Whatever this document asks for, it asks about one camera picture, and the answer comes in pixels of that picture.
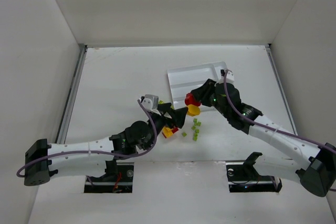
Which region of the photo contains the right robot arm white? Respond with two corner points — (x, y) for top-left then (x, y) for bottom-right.
(184, 79), (335, 197)

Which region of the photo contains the yellow and red lego stack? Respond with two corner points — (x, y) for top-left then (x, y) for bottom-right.
(162, 126), (179, 138)

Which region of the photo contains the red lego piece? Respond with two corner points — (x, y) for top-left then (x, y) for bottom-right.
(184, 93), (202, 107)

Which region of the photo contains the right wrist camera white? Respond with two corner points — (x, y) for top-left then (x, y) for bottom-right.
(220, 69), (234, 84)

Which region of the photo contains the purple cable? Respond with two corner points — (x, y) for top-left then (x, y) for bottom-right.
(223, 69), (336, 192)
(16, 99), (158, 177)

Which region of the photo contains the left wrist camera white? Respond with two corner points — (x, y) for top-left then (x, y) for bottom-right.
(141, 94), (159, 111)

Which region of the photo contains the left aluminium rail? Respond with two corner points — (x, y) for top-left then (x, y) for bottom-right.
(51, 44), (88, 144)

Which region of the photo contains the right aluminium rail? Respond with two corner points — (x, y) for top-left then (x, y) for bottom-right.
(265, 44), (298, 135)

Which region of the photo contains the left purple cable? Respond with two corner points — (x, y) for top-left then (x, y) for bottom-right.
(16, 99), (158, 177)

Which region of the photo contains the white divided tray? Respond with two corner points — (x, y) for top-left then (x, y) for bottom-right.
(167, 61), (227, 109)

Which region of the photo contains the yellow rounded lego piece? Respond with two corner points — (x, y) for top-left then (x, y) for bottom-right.
(187, 104), (201, 116)

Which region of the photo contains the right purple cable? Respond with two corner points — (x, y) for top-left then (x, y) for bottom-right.
(223, 69), (336, 192)

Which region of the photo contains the aluminium rail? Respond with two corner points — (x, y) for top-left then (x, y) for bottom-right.
(265, 44), (298, 135)
(51, 44), (88, 144)

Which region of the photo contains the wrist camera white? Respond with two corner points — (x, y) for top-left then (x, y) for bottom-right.
(220, 69), (234, 84)
(141, 94), (159, 111)

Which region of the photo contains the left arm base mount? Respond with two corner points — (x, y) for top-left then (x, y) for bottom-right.
(83, 161), (134, 194)

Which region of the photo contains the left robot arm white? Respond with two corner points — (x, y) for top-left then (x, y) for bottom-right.
(17, 97), (188, 186)

